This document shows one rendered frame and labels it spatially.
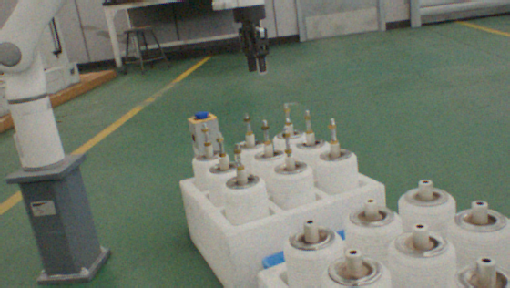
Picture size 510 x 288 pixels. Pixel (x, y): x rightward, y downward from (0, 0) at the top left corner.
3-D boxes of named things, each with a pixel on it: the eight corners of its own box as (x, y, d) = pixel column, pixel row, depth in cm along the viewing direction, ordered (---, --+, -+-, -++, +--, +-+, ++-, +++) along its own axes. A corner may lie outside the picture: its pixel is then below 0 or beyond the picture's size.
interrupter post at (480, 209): (480, 227, 76) (480, 208, 75) (467, 221, 78) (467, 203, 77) (492, 222, 77) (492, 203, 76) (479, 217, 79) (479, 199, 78)
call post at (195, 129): (211, 222, 149) (193, 124, 140) (205, 214, 155) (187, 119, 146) (233, 216, 151) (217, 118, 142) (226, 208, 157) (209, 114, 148)
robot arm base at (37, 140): (19, 173, 121) (-1, 106, 116) (39, 160, 130) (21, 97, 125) (55, 169, 120) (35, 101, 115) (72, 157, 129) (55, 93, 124)
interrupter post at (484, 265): (486, 291, 61) (486, 267, 61) (472, 282, 64) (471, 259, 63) (501, 284, 62) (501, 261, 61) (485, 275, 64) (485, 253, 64)
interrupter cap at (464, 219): (481, 239, 73) (481, 235, 73) (443, 221, 80) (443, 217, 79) (518, 223, 76) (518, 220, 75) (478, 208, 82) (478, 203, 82)
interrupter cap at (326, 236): (303, 258, 75) (302, 253, 75) (280, 239, 82) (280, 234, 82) (344, 241, 78) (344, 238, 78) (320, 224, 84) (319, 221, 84)
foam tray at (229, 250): (239, 311, 106) (227, 235, 100) (190, 239, 141) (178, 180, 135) (389, 253, 119) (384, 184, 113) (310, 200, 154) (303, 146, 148)
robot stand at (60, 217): (36, 285, 128) (3, 178, 119) (63, 256, 142) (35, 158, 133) (89, 282, 126) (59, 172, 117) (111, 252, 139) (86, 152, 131)
